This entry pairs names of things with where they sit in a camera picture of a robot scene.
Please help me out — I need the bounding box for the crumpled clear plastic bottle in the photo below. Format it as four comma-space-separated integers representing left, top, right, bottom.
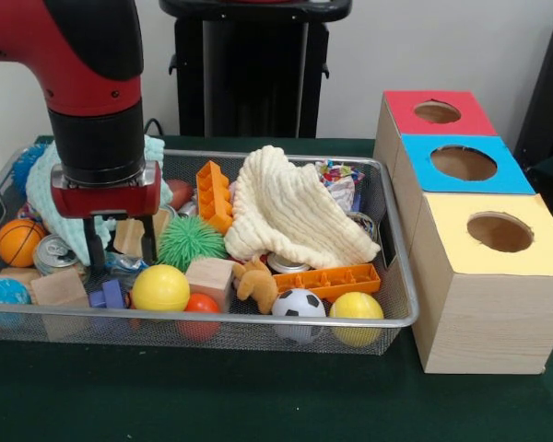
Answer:
103, 251, 151, 278

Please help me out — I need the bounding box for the yellow-haired toy figure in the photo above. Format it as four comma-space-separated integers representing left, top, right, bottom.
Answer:
232, 257, 280, 314

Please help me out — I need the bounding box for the small soccer ball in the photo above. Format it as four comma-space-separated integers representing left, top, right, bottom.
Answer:
271, 288, 327, 344

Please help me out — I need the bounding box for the orange plastic tray block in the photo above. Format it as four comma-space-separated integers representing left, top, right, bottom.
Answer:
195, 159, 235, 236

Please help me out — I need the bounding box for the mint green cloth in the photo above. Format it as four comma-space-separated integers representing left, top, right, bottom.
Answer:
25, 135, 174, 267

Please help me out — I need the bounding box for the silver mesh bin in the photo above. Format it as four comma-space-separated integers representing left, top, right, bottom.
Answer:
0, 145, 419, 356

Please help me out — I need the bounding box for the orange toy brick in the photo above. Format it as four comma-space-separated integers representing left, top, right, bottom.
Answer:
274, 263, 382, 303

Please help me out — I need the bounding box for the wooden three-hole box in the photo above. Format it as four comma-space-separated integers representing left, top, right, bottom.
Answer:
372, 90, 553, 375

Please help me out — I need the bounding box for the black office chair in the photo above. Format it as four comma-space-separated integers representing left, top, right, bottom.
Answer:
513, 7, 553, 160

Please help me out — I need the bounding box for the yellow plastic ball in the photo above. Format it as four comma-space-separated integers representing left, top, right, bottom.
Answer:
329, 291, 386, 347
131, 264, 191, 313

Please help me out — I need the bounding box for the orange toy basketball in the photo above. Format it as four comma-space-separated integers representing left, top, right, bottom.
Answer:
0, 218, 47, 268

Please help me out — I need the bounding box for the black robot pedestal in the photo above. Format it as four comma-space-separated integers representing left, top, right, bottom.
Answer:
142, 0, 354, 139

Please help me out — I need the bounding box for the green spiky ball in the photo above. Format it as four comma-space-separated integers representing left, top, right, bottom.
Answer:
156, 215, 229, 273

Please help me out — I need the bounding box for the cream cloth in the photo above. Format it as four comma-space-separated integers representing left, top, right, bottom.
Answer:
224, 145, 382, 271

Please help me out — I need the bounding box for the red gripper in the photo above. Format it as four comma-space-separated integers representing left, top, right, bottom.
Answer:
50, 160, 162, 271

